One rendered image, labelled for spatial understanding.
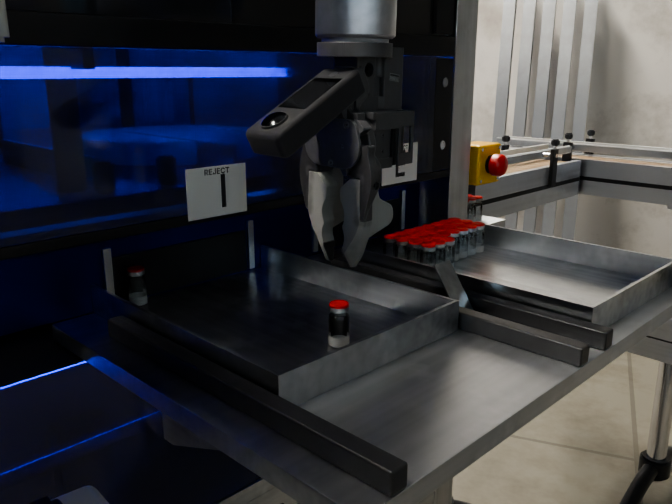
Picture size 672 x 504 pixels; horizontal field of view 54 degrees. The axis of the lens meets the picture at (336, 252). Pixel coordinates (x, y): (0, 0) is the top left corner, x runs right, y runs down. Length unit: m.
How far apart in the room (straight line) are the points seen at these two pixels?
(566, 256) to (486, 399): 0.48
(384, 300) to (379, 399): 0.23
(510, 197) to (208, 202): 0.90
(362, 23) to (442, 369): 0.33
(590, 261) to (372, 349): 0.48
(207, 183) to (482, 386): 0.39
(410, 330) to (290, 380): 0.16
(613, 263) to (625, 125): 2.63
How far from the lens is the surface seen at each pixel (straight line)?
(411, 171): 1.05
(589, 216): 3.68
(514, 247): 1.08
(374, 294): 0.81
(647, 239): 3.72
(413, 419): 0.56
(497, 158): 1.20
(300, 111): 0.58
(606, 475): 2.21
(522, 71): 3.34
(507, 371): 0.66
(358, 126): 0.61
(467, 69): 1.16
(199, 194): 0.78
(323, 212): 0.66
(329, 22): 0.62
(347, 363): 0.61
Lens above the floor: 1.16
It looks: 15 degrees down
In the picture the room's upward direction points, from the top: straight up
